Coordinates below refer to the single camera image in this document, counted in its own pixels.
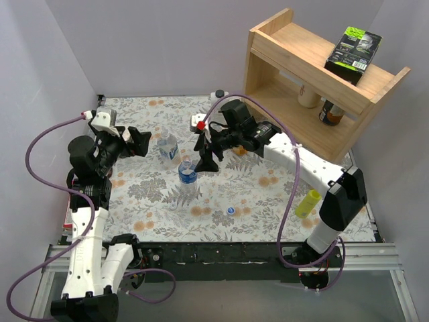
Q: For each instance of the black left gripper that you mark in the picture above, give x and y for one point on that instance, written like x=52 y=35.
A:
x=127 y=143

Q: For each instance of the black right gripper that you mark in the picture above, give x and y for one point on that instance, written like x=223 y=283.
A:
x=210 y=142

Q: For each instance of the blue label water bottle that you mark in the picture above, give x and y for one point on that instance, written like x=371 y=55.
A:
x=188 y=176

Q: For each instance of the orange juice bottle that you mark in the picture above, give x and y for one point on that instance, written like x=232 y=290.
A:
x=240 y=150

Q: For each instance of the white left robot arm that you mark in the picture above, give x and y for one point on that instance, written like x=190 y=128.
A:
x=90 y=291

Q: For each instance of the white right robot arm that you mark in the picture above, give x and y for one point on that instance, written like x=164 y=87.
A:
x=343 y=190

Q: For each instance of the clear water bottle white-blue label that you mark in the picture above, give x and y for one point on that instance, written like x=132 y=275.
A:
x=168 y=147

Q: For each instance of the white square lotion bottle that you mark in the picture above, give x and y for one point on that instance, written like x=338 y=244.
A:
x=216 y=114

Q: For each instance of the yellow squeeze bottle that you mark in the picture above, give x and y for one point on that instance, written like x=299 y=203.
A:
x=307 y=204

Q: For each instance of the red snack box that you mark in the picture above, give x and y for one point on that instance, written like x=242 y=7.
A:
x=67 y=224

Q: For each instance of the cream cup on shelf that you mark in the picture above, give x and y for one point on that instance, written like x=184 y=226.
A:
x=307 y=97

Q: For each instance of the wooden shelf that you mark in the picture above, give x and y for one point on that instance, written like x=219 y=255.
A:
x=282 y=57

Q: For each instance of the dark jar on shelf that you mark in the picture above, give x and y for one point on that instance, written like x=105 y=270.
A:
x=331 y=114

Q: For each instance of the black green product box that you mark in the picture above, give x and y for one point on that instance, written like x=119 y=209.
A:
x=353 y=54

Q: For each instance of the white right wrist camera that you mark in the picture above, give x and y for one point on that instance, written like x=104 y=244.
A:
x=199 y=125

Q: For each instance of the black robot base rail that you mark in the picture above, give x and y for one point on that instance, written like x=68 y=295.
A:
x=232 y=261

